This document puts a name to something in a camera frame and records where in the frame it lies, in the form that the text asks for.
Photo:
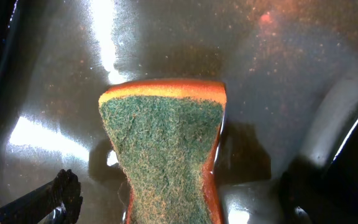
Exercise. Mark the orange green sponge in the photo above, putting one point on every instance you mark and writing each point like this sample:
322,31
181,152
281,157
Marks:
165,134

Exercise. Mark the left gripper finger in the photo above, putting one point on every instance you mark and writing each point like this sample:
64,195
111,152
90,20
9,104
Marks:
58,201

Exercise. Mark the black water basin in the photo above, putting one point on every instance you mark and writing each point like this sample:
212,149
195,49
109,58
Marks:
291,75

